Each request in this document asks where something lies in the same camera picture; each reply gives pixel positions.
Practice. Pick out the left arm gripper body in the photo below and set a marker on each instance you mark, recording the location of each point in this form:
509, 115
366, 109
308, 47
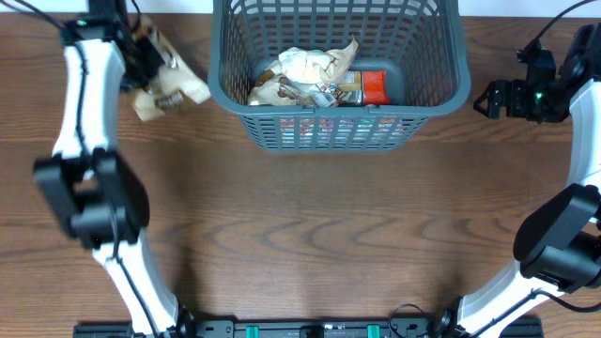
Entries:
143, 57

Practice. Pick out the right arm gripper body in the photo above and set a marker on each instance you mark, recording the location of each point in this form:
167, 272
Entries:
540, 107

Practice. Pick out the Panbee snack bag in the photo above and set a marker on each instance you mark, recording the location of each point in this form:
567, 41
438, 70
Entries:
175, 84
277, 90

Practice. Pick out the orange cracker package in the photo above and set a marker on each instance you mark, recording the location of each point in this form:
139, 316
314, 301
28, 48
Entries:
373, 87

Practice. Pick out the beige snack bag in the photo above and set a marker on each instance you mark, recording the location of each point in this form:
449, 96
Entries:
315, 66

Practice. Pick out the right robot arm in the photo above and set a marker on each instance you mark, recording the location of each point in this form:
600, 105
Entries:
552, 255

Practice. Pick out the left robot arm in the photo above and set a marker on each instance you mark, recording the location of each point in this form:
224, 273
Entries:
94, 194

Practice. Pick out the grey plastic basket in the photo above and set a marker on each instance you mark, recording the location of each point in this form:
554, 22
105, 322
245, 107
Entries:
420, 44

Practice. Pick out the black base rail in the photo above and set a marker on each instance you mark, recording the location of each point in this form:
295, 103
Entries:
525, 327

